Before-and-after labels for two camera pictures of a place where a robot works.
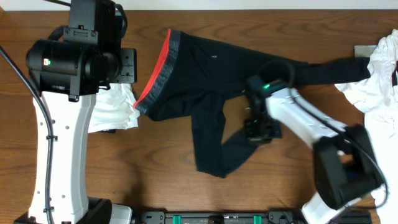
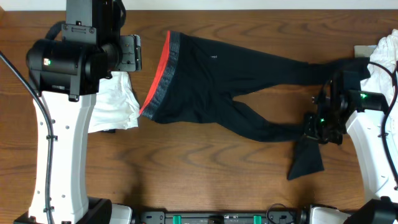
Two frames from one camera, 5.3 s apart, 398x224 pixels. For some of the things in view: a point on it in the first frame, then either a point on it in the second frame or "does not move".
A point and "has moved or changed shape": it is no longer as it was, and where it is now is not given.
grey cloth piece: [364, 51] does not move
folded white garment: [114, 109] does not move
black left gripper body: [125, 74] to [129, 61]
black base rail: [246, 217] does not move
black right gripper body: [262, 129] to [322, 129]
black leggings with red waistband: [196, 72] has moved or changed shape
